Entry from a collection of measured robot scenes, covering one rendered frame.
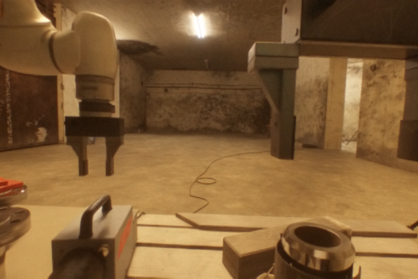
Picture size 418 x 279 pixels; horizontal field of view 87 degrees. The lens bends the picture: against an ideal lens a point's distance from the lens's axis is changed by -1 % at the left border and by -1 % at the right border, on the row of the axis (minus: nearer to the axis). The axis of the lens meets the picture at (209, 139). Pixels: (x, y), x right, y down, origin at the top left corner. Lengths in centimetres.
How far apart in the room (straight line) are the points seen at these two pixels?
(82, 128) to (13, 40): 23
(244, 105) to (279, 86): 1068
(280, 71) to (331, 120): 559
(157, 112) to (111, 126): 1061
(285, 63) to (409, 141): 15
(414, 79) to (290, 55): 13
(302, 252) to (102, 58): 57
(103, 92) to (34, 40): 18
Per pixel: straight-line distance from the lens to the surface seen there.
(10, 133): 492
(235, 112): 1083
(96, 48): 61
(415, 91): 30
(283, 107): 21
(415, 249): 115
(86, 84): 61
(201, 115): 1082
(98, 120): 61
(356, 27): 24
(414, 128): 29
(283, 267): 44
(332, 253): 42
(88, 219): 61
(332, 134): 583
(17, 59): 70
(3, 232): 90
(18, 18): 68
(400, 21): 26
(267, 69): 21
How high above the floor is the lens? 58
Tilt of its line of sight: 5 degrees down
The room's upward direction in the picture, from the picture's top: 1 degrees clockwise
